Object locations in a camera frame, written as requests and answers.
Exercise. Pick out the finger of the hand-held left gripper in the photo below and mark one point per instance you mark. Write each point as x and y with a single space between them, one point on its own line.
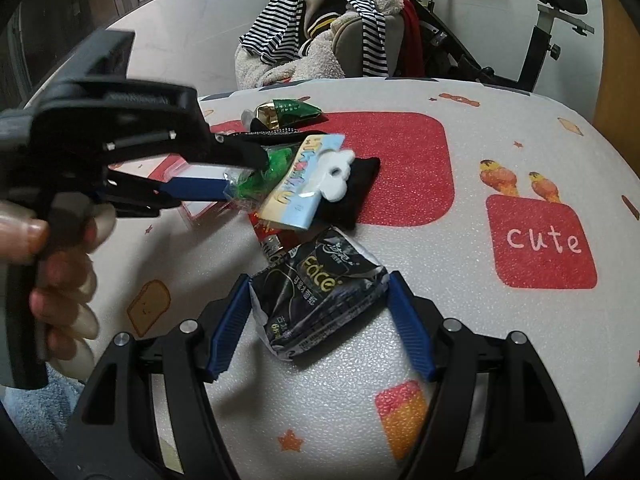
240 152
195 189

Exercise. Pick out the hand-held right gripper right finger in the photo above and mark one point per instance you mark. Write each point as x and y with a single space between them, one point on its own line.
410 330

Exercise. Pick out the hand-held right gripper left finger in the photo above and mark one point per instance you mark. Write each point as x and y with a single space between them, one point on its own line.
230 330

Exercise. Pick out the green tinsel bundle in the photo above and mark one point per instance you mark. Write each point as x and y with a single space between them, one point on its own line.
260 175

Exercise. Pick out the pale blue yellow snack packet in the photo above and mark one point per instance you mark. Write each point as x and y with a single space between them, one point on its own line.
295 195

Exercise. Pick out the white plush flower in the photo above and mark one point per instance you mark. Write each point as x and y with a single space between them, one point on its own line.
332 175

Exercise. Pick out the black tissue packet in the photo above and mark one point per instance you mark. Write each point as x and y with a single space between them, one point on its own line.
320 295

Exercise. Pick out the person's left hand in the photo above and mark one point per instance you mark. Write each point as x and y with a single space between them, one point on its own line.
62 285

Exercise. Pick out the green gold foil wrapper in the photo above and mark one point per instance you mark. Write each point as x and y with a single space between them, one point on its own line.
292 110

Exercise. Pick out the red wrapper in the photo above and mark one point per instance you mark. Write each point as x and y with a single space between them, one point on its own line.
260 227

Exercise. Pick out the dark window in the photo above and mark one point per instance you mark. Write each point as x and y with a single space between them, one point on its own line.
75 5

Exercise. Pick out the pile of fluffy clothes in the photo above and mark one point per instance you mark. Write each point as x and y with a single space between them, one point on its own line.
320 60

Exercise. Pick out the black cloth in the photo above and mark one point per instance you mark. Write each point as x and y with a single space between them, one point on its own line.
357 195

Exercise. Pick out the black white striped shirt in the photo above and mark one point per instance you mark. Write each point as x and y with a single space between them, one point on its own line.
280 25

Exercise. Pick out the black yellow striped garment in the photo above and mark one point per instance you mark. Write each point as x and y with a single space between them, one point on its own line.
320 20

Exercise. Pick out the red cloth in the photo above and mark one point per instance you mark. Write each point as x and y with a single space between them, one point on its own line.
412 35

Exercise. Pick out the wooden door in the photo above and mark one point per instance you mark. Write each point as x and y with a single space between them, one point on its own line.
622 60

